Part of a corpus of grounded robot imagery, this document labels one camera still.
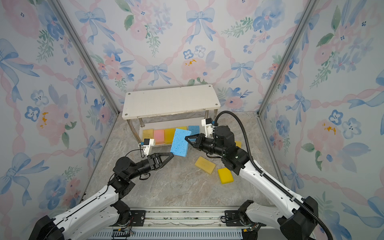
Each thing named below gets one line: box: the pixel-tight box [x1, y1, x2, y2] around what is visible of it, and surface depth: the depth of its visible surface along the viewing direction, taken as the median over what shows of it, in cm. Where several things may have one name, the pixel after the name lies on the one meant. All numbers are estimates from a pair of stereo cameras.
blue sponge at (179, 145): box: [170, 128, 192, 157], surface depth 68 cm
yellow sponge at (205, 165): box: [195, 156, 216, 175], surface depth 92 cm
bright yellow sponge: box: [218, 167, 234, 184], surface depth 89 cm
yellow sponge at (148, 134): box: [142, 129, 154, 142], surface depth 100 cm
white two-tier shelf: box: [122, 84, 221, 147], surface depth 81 cm
